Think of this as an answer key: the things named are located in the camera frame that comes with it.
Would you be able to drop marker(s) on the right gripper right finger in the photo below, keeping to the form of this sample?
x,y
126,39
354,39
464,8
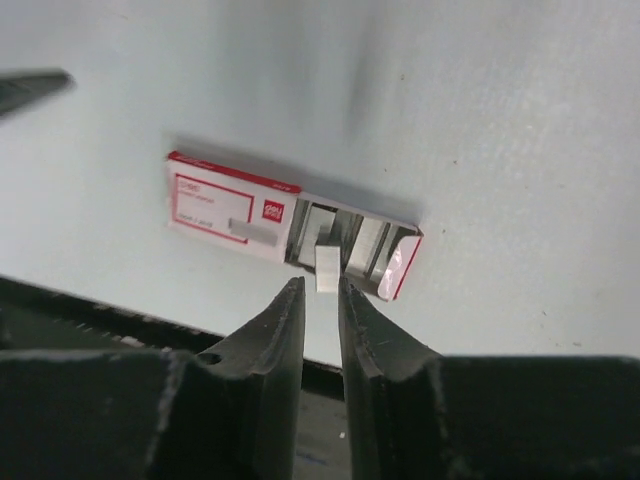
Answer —
x,y
415,414

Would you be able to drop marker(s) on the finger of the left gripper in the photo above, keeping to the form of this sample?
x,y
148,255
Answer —
x,y
20,89

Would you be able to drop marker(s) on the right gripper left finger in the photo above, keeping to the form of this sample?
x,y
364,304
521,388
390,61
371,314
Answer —
x,y
94,391

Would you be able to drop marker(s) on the red white staple box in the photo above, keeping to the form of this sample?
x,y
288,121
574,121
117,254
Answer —
x,y
281,222

